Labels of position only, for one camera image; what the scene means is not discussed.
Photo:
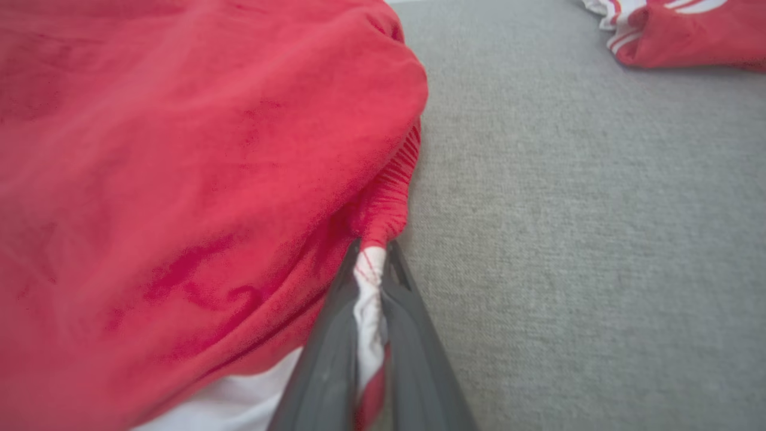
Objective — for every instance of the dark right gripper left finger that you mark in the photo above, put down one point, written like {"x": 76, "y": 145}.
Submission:
{"x": 326, "y": 371}

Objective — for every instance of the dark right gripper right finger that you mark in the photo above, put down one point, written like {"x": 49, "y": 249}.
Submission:
{"x": 419, "y": 371}

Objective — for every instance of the grey fabric sofa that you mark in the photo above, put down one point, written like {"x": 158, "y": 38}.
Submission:
{"x": 598, "y": 239}

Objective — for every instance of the plain red white-trimmed garment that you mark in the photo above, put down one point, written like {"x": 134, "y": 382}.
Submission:
{"x": 179, "y": 179}

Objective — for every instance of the red white printed basketball jersey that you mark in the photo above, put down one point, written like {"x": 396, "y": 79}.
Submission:
{"x": 694, "y": 36}

